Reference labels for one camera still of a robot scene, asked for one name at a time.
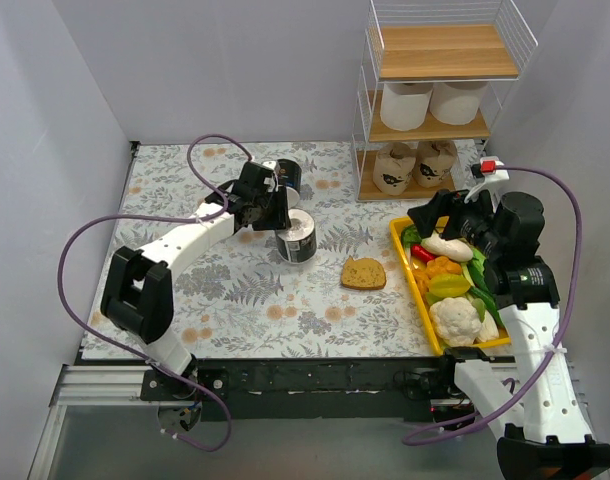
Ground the green leafy vegetable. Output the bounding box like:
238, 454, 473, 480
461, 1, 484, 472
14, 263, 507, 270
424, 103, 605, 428
400, 224, 423, 250

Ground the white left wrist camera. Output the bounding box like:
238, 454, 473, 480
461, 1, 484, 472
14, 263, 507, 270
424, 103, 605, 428
262, 160, 279, 192

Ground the brown roll cartoon print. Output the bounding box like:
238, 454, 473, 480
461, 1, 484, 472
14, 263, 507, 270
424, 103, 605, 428
372, 142, 416, 196

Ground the floral patterned table mat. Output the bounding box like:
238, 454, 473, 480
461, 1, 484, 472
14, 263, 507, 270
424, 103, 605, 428
82, 139, 516, 360

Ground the white paper roll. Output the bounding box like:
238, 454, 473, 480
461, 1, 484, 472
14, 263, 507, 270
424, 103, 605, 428
380, 82, 433, 131
429, 81, 489, 125

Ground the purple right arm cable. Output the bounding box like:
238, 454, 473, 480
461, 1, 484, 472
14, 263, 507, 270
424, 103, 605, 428
402, 167, 584, 448

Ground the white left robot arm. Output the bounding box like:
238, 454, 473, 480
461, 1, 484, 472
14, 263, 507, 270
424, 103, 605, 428
100, 161, 290, 400

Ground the slice of brown bread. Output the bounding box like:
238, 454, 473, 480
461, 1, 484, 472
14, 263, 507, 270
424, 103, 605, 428
341, 257, 387, 290

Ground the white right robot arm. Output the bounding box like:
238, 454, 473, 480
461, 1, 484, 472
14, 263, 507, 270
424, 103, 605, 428
408, 190, 610, 479

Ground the black roll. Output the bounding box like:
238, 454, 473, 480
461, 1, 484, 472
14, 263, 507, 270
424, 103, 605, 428
278, 159, 302, 208
275, 209, 317, 264

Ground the yellow green starfruit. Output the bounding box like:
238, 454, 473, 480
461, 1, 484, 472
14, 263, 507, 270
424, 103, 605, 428
428, 273, 472, 299

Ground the white cauliflower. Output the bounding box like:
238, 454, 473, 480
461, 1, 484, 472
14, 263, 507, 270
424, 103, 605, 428
429, 297, 500, 347

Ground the white wire wooden shelf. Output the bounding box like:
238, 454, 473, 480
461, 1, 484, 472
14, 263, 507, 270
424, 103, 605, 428
351, 1, 538, 201

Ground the white radish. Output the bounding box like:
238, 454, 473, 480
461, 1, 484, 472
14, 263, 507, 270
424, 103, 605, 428
421, 232, 474, 263

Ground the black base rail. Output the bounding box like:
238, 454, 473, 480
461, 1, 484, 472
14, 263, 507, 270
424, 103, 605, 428
59, 357, 526, 431

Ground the brown roll barcode label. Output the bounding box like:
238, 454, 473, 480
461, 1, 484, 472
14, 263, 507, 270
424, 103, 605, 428
413, 140, 458, 188

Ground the orange bell pepper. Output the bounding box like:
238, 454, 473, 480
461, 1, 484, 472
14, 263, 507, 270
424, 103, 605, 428
425, 256, 462, 279

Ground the yellow plastic tray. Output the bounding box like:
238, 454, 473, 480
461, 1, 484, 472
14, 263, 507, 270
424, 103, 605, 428
389, 217, 511, 356

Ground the red chili pepper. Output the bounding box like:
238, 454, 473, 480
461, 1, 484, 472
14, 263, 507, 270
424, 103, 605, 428
410, 244, 436, 264

